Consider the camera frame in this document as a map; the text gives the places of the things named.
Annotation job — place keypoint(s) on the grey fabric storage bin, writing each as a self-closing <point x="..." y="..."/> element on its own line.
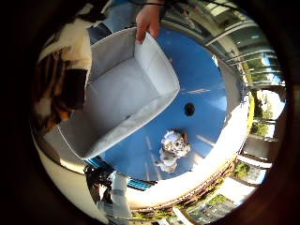
<point x="125" y="93"/>

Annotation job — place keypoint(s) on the white brown spotted plush toy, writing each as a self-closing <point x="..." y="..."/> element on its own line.
<point x="175" y="143"/>

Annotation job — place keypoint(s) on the blue slatted panel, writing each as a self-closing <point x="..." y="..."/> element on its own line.
<point x="139" y="184"/>

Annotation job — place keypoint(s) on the round blue table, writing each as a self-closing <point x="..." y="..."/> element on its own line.
<point x="200" y="78"/>

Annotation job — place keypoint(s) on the black round table hole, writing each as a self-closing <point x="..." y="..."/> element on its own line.
<point x="189" y="109"/>

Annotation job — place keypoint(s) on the glass window wall frame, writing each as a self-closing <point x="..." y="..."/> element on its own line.
<point x="247" y="43"/>

